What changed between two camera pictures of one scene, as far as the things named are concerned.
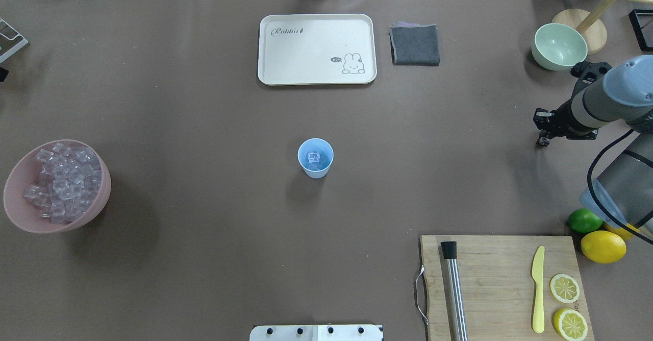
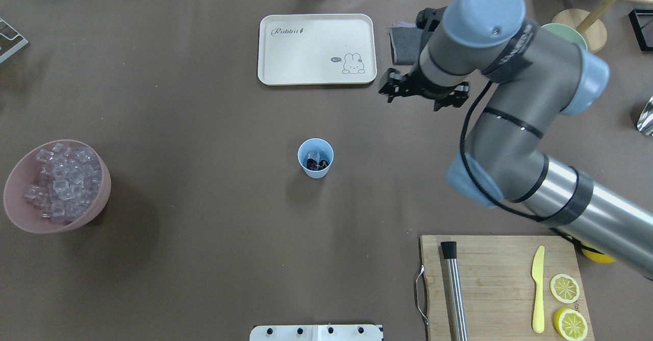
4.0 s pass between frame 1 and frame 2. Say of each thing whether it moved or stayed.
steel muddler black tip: stayed
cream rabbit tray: stayed
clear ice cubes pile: stayed
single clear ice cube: stayed
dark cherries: moved
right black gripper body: moved
